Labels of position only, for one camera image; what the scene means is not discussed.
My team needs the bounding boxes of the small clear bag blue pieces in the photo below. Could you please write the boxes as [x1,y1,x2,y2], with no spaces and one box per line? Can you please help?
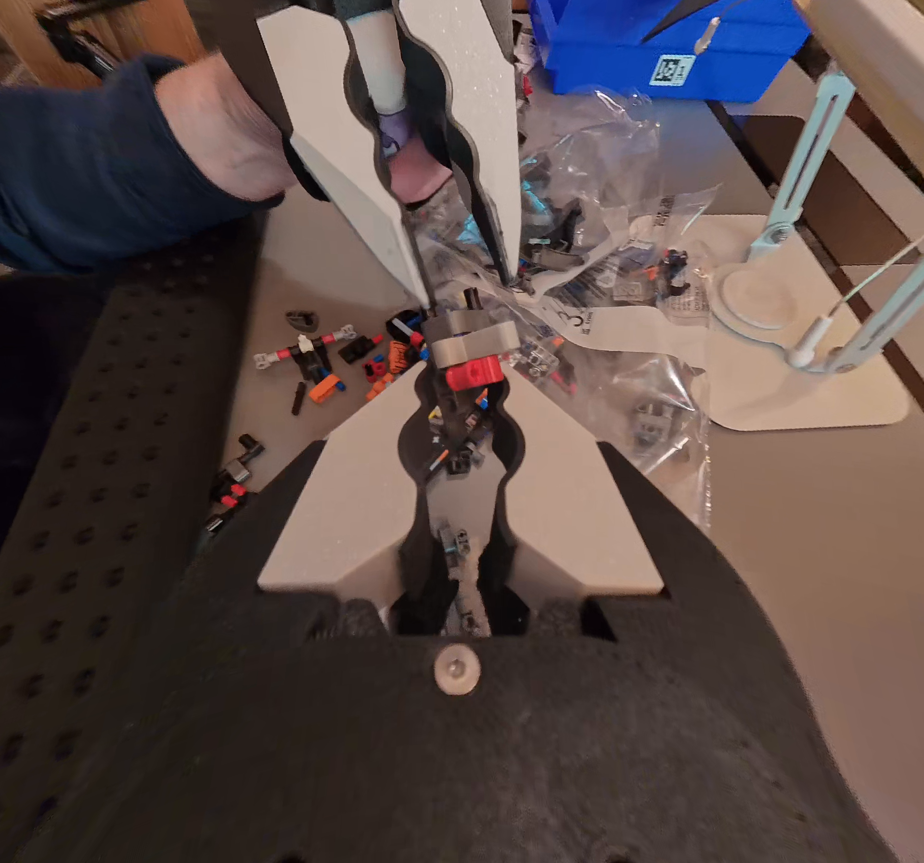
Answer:
[614,228,717,317]

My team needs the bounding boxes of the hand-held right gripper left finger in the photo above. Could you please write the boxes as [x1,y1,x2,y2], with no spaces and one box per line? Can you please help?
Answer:
[257,365,434,636]

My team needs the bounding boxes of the grey and red lego assembly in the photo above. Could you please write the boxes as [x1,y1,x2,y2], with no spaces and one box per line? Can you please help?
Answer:
[419,288,523,393]

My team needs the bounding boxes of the black perforated foam pad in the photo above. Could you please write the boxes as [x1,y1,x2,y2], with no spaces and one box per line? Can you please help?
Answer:
[0,214,323,863]

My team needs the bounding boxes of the pile of loose lego pieces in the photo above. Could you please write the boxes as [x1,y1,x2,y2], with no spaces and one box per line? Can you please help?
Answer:
[202,307,578,541]

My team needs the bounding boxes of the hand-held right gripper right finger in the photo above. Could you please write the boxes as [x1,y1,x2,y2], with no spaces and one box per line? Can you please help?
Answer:
[491,372,664,636]

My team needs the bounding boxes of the person's left forearm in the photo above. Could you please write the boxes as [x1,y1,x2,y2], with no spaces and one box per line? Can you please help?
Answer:
[0,55,290,277]

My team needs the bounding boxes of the person's left hand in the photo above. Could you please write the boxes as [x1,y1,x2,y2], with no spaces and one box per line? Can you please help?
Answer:
[155,51,308,202]

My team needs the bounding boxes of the clear bag with white strip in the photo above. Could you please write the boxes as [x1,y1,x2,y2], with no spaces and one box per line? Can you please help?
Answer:
[419,178,724,533]

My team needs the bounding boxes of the white book stand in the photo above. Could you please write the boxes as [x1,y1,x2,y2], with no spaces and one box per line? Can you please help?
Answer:
[639,0,924,433]

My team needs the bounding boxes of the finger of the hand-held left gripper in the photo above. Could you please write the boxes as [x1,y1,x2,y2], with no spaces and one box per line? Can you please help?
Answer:
[257,6,436,316]
[393,0,525,288]

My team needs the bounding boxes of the blue bin with printed tag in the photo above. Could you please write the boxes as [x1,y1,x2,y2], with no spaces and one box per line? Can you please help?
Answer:
[527,0,814,105]

